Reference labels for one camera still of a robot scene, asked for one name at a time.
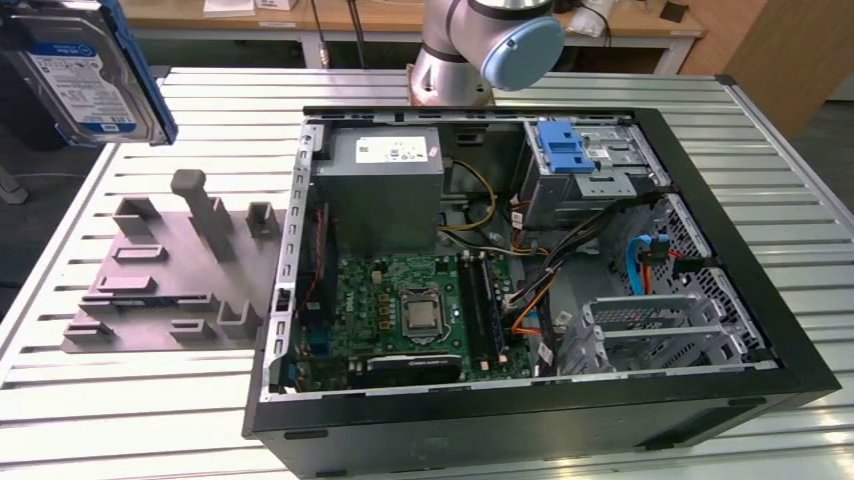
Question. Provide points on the hard disk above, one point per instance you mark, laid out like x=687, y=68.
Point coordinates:
x=74, y=75

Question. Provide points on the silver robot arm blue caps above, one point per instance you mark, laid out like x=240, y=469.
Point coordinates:
x=454, y=30

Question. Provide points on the grey power supply unit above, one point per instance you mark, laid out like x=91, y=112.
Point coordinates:
x=381, y=210

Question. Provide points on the CPU socket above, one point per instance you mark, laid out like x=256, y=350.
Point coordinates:
x=422, y=294

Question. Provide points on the silver CPU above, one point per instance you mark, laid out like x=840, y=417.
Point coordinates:
x=422, y=315

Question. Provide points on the green motherboard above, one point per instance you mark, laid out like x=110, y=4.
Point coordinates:
x=367, y=300

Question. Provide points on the dark RAM stick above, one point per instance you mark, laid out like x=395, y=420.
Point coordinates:
x=493, y=320

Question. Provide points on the metal optical drive cage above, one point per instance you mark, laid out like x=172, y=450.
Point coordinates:
x=554, y=200

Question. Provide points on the black graphics card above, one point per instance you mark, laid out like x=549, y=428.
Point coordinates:
x=414, y=367

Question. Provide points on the blue plastic drive latch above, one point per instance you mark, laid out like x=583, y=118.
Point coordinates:
x=563, y=150

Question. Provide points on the black open PC case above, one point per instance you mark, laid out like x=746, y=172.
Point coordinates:
x=467, y=430

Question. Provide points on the grey parts rack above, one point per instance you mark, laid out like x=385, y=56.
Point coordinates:
x=167, y=280

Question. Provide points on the white items on desk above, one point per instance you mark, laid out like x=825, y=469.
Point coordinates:
x=590, y=20

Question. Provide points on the small white box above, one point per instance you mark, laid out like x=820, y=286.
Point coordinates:
x=276, y=4

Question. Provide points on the small black box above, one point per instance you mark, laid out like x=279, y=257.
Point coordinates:
x=675, y=11

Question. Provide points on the grey table foot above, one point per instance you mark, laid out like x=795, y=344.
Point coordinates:
x=14, y=192

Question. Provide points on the wooden cabinet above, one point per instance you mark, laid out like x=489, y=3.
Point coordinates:
x=787, y=50

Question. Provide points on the wooden desk white frame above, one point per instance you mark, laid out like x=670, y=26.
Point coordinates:
x=200, y=22

